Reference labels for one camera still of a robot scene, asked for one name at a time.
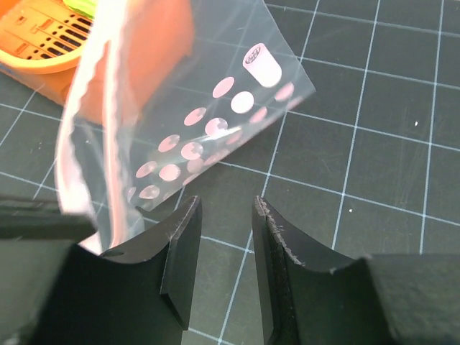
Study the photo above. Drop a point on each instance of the long green toy vegetable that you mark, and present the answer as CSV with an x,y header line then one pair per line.
x,y
86,8

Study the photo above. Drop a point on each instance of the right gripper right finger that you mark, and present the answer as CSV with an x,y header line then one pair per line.
x,y
311,294

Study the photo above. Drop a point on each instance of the orange plastic basket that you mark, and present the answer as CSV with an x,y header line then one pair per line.
x,y
42,43

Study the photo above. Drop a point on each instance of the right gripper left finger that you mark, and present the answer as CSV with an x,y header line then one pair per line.
x,y
139,292

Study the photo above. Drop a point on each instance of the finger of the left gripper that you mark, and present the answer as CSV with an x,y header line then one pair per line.
x,y
26,219

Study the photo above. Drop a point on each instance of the pink dotted zip bag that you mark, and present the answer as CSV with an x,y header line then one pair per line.
x,y
163,91

